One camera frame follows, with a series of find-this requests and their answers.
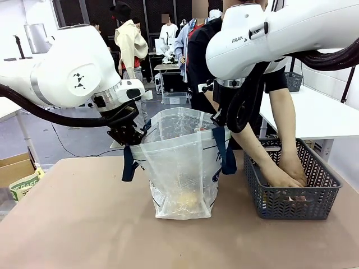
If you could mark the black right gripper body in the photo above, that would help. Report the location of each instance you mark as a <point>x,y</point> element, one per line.
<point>221,98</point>

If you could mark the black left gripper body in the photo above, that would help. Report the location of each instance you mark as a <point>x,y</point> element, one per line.
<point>123,134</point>

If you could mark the red packaged item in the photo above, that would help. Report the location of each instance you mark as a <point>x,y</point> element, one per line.
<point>200,129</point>

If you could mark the yellow snack pack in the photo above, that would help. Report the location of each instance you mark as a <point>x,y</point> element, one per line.
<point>188,199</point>

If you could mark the grey plastic basket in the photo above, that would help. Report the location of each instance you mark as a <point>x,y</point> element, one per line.
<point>294,81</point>
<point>294,208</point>

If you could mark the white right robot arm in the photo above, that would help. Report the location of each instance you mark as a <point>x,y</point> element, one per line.
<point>280,28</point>

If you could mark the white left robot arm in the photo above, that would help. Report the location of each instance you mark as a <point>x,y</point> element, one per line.
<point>70,70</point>

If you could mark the person's right forearm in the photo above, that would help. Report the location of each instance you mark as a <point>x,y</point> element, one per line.
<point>249,145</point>

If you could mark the person's left forearm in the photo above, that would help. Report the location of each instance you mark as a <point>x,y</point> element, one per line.
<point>283,117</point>

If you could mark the person's right hand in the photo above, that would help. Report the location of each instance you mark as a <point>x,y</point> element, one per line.
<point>280,181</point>

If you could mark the person's left hand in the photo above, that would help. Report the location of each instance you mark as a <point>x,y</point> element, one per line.
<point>296,169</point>

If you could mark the flat floor plate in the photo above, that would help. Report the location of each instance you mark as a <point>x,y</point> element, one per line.
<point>116,144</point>

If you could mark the clear plastic storage bin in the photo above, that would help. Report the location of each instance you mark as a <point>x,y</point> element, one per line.
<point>174,98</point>

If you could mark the person in black T-shirt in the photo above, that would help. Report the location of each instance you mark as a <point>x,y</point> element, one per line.
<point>199,56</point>

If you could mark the black box under table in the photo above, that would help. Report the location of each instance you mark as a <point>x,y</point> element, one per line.
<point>174,81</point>

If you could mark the white computer tower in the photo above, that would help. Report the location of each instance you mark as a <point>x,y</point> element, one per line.
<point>158,82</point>

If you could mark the small background table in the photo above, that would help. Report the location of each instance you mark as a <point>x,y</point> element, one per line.
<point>166,67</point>

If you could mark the mannequin with blue shirt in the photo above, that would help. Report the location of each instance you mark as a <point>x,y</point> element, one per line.
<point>182,47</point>

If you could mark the small white background robot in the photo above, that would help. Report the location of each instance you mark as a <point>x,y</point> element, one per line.
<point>168,53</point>

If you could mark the background person white T-shirt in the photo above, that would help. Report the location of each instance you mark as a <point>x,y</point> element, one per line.
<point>168,29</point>

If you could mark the person in cream hoodie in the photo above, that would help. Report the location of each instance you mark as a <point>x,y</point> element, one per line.
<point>130,42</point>

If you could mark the white side table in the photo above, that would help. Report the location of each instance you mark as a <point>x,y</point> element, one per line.
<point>317,112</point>

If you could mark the pinkish packaged item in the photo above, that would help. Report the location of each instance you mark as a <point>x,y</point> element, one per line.
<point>297,198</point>

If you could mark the brown cardboard box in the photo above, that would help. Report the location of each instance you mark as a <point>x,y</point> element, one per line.
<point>14,171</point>

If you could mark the black slanted stand pole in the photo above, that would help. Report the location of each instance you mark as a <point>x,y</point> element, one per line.
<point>347,84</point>

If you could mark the grey panel board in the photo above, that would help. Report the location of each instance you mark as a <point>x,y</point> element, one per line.
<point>36,37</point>

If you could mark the black tripod stand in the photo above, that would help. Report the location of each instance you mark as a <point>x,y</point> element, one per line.
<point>19,47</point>

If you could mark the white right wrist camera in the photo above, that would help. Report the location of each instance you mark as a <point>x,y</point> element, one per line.
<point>202,87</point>

